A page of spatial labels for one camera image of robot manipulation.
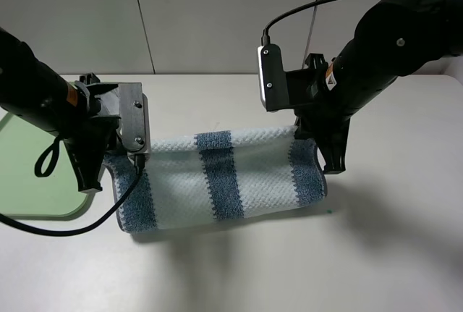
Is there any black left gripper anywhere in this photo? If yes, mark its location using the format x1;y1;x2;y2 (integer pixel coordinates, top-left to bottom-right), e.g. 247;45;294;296
61;73;120;192

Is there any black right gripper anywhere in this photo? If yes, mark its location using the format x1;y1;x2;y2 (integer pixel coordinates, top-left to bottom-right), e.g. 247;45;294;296
286;53;357;174

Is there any blue white striped towel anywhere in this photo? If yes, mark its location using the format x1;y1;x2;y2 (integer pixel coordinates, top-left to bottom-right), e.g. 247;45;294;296
104;126;326;234

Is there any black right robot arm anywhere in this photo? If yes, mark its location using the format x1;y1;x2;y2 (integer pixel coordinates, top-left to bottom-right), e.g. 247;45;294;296
289;0;462;174

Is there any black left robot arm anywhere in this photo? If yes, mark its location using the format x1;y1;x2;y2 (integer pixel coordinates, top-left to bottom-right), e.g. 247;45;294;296
1;30;119;193

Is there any green plastic tray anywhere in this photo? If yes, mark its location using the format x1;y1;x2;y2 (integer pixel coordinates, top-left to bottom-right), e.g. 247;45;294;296
1;111;91;219

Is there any black left camera cable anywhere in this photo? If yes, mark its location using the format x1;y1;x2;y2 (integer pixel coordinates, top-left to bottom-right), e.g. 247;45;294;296
0;134;148;237

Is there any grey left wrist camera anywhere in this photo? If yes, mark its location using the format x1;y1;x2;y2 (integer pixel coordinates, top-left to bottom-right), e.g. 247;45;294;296
119;83;150;159

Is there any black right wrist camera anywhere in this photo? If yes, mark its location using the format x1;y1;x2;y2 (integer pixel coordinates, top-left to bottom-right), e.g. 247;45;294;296
258;43;289;112

